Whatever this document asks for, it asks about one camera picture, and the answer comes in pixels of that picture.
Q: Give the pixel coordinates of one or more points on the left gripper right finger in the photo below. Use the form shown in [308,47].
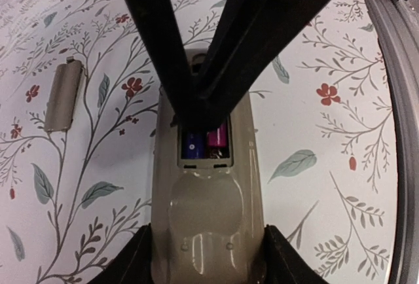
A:
[283,264]

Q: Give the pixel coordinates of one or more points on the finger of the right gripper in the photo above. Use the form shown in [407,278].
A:
[249,35]

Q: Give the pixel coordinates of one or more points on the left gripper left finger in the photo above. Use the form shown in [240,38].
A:
[133,264]

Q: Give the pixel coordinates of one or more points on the beige remote control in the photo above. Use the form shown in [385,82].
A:
[207,214]

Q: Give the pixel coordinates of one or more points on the purple battery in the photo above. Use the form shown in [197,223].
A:
[218,138]
[194,146]

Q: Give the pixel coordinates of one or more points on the beige battery cover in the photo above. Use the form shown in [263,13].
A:
[63,94]

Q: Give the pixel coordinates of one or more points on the floral tablecloth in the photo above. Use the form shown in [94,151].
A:
[71,200]

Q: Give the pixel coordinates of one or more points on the aluminium front rail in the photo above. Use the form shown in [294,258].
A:
[396,24]

